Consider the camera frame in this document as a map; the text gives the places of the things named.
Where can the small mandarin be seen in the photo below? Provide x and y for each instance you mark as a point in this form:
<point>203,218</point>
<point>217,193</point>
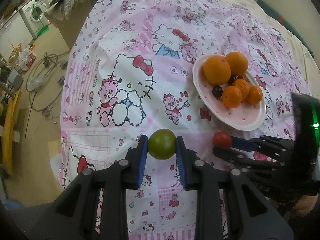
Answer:
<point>255,95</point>
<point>231,97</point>
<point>243,86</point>

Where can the dark grape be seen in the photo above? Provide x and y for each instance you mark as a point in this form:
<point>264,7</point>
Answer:
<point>231,80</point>
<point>217,92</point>

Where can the yellow wooden rack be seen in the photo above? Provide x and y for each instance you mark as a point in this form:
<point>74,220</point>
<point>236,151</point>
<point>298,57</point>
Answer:
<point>8,132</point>

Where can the small mandarin top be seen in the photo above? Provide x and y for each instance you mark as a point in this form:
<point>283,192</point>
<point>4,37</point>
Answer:
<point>243,86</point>

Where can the person right hand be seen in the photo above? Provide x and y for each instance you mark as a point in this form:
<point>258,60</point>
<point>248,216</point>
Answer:
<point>304,206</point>

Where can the large orange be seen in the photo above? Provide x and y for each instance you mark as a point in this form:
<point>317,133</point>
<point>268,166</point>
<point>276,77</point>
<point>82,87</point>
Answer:
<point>216,70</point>
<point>237,62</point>

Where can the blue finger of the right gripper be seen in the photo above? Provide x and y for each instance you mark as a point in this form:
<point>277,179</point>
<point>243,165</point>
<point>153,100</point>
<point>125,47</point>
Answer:
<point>228,154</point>
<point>243,144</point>

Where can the pink strawberry pattern plate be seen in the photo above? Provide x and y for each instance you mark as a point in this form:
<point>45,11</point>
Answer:
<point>245,117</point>

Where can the red cherry tomato front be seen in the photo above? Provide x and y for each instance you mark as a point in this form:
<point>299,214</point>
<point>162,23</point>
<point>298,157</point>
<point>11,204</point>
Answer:
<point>222,139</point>

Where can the green grape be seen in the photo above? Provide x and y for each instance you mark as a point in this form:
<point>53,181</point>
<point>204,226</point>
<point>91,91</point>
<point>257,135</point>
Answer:
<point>162,144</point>

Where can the red white plastic bag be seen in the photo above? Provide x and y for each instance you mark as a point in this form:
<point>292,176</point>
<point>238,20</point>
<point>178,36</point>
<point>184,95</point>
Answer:
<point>26,58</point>

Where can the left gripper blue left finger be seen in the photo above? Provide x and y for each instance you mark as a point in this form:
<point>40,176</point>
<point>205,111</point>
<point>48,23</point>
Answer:
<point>141,155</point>

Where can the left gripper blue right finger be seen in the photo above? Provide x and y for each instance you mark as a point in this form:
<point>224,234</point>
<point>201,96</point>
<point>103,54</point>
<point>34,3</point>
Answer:
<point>183,162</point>

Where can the white washing machine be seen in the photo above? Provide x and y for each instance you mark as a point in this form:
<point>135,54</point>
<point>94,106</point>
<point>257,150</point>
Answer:
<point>33,16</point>

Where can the large orange front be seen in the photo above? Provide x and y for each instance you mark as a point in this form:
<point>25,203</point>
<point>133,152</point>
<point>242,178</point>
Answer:
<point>216,70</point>

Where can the pink Hello Kitty cloth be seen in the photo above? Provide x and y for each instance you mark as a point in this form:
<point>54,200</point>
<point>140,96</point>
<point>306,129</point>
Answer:
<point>130,73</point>

